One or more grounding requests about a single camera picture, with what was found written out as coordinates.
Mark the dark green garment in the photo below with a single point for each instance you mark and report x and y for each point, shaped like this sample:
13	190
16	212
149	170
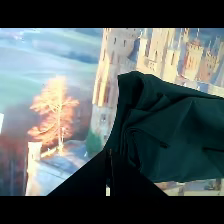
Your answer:
170	133

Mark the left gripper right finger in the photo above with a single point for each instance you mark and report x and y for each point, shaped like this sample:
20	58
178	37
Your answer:
133	183

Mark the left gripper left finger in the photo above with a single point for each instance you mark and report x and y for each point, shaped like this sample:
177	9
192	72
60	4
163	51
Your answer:
86	180

